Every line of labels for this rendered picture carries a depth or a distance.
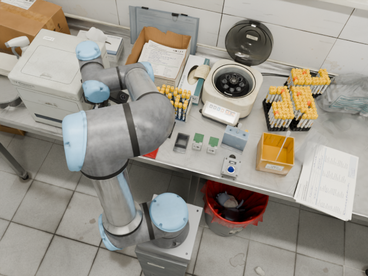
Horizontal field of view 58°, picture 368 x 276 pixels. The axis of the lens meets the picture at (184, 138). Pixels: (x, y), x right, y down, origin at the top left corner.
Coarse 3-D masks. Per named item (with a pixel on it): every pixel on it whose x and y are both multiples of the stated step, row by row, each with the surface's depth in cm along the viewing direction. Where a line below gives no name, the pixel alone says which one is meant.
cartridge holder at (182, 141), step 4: (180, 136) 144; (184, 136) 143; (188, 136) 142; (176, 140) 141; (180, 140) 144; (184, 140) 144; (188, 140) 144; (176, 144) 140; (180, 144) 140; (184, 144) 143; (176, 148) 141; (180, 148) 141; (184, 148) 142; (180, 152) 142; (184, 152) 141
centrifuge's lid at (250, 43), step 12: (240, 24) 141; (252, 24) 139; (228, 36) 152; (240, 36) 153; (252, 36) 151; (264, 36) 147; (228, 48) 155; (240, 48) 156; (252, 48) 154; (264, 48) 151; (240, 60) 155; (252, 60) 156; (264, 60) 150
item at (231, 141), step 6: (228, 126) 138; (228, 132) 137; (234, 132) 137; (240, 132) 137; (246, 132) 137; (228, 138) 139; (234, 138) 137; (240, 138) 135; (246, 138) 135; (222, 144) 144; (228, 144) 143; (234, 144) 141; (240, 144) 139; (234, 150) 143; (240, 150) 143
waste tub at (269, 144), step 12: (264, 132) 137; (264, 144) 145; (276, 144) 143; (288, 144) 141; (264, 156) 142; (276, 156) 142; (288, 156) 140; (264, 168) 136; (276, 168) 135; (288, 168) 133
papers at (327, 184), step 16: (320, 160) 141; (336, 160) 142; (352, 160) 142; (304, 176) 137; (320, 176) 137; (336, 176) 138; (352, 176) 138; (304, 192) 134; (320, 192) 134; (336, 192) 134; (352, 192) 134; (320, 208) 130; (336, 208) 131; (352, 208) 131
